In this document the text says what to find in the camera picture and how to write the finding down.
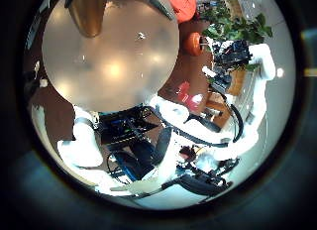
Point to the green curved bench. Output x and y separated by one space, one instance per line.
161 7

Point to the green leafy plant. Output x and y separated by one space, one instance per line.
237 26

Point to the orange round stool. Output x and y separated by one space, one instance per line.
193 44

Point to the orange curved sofa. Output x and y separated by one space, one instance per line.
181 5

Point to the black control equipment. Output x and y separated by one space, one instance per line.
122 127

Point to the red bag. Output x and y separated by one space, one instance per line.
186 94

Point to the wooden crate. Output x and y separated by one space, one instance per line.
236 83

